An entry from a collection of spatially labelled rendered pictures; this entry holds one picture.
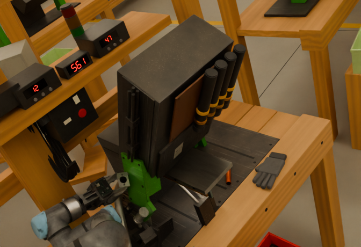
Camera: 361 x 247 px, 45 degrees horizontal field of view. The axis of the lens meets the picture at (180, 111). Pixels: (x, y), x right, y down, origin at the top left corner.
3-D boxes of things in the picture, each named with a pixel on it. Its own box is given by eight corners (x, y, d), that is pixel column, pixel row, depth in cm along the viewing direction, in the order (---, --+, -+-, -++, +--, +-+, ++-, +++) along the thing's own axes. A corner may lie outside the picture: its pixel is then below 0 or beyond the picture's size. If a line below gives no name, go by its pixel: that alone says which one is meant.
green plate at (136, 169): (165, 201, 165) (158, 152, 156) (148, 212, 159) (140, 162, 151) (145, 190, 172) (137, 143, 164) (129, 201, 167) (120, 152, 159)
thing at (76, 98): (100, 117, 168) (84, 85, 160) (65, 144, 159) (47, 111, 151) (82, 110, 176) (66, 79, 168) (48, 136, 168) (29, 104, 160)
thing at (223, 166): (233, 168, 161) (232, 162, 159) (206, 197, 153) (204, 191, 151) (161, 140, 187) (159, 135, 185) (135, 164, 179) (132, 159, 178)
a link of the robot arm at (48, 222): (40, 245, 139) (27, 223, 141) (70, 227, 146) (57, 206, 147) (44, 238, 133) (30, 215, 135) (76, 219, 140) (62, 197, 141)
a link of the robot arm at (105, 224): (120, 212, 99) (106, 197, 146) (78, 242, 96) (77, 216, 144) (148, 255, 99) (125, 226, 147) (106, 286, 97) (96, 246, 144)
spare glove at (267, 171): (266, 153, 191) (265, 149, 190) (289, 158, 185) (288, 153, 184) (246, 186, 179) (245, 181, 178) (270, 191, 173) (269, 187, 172)
